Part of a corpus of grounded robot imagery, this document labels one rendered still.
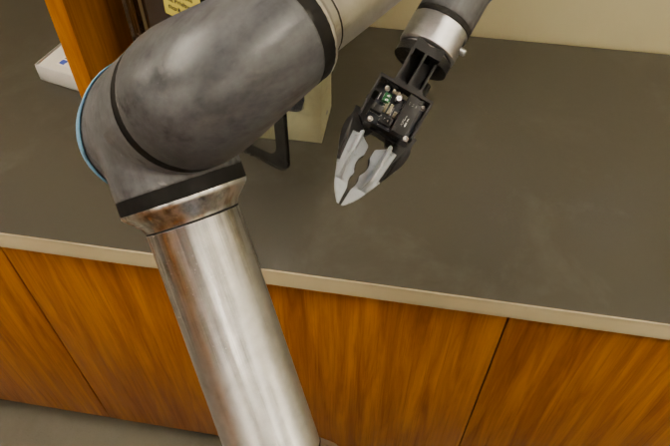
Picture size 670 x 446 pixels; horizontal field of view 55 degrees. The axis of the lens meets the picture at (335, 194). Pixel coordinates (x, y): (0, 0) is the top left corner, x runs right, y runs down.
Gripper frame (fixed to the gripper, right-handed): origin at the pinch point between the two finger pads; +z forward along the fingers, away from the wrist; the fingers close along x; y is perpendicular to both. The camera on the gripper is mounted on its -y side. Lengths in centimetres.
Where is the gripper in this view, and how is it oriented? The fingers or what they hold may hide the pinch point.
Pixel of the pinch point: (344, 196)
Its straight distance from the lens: 79.4
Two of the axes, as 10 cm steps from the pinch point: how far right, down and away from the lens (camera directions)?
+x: 8.7, 5.0, 0.1
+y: 0.6, -1.0, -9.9
